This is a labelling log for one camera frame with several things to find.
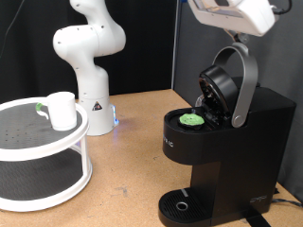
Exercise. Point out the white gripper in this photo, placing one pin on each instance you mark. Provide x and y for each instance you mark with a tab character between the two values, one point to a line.
246	19

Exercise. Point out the green coffee pod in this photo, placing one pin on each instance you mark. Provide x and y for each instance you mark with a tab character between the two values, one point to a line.
191	119

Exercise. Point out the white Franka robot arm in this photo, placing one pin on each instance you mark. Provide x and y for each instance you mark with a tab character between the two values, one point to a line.
91	82

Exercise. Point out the black Keurig coffee machine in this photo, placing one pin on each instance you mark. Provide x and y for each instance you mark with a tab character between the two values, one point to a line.
246	164

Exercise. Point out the black drip tray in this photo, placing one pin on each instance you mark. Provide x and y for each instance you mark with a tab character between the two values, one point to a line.
189	205

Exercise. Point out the white mug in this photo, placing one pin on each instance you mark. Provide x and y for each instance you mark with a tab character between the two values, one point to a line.
63	110

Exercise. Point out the green tape strip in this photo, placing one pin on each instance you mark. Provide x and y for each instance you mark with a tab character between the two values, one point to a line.
39	106

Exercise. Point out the white two-tier turntable shelf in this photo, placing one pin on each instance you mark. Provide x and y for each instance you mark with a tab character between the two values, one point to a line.
31	151

